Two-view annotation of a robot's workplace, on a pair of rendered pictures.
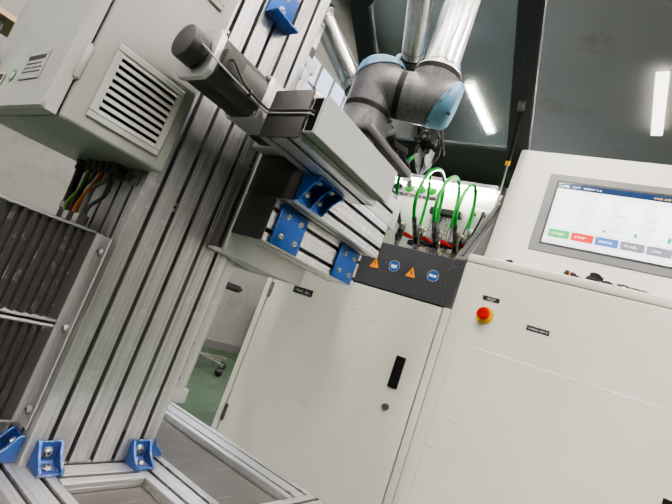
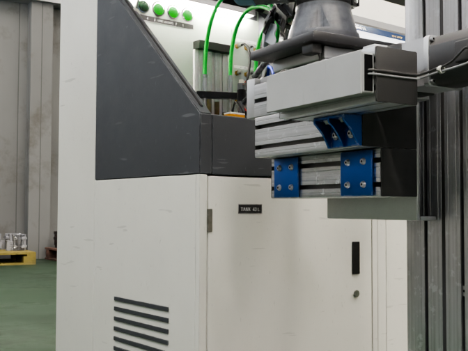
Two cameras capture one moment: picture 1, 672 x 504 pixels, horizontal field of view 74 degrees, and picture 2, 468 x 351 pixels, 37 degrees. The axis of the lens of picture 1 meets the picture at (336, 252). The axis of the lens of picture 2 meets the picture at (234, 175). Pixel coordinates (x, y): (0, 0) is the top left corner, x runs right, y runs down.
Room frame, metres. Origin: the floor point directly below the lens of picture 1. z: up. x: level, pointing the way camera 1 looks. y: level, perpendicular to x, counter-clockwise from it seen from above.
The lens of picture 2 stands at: (0.94, 1.88, 0.70)
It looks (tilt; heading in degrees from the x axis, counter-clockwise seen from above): 3 degrees up; 292
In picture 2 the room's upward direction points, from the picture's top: straight up
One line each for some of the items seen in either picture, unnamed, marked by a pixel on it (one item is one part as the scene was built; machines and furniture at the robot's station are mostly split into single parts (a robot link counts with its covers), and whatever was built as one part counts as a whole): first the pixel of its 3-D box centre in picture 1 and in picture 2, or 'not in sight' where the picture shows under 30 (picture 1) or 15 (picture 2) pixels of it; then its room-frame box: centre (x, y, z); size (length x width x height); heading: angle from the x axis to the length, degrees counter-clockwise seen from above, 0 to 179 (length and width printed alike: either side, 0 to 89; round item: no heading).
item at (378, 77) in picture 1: (378, 88); not in sight; (1.03, 0.04, 1.20); 0.13 x 0.12 x 0.14; 79
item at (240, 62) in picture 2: (477, 234); (247, 72); (1.88, -0.56, 1.20); 0.13 x 0.03 x 0.31; 61
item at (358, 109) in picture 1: (360, 128); not in sight; (1.03, 0.05, 1.09); 0.15 x 0.15 x 0.10
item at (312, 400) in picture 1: (320, 376); (296, 297); (1.55, -0.09, 0.44); 0.65 x 0.02 x 0.68; 61
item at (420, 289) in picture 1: (363, 261); (292, 150); (1.56, -0.10, 0.87); 0.62 x 0.04 x 0.16; 61
